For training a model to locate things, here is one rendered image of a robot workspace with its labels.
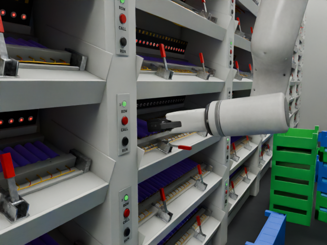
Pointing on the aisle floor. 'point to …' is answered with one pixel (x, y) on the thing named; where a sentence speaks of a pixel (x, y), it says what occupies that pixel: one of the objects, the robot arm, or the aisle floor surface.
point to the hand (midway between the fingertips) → (156, 124)
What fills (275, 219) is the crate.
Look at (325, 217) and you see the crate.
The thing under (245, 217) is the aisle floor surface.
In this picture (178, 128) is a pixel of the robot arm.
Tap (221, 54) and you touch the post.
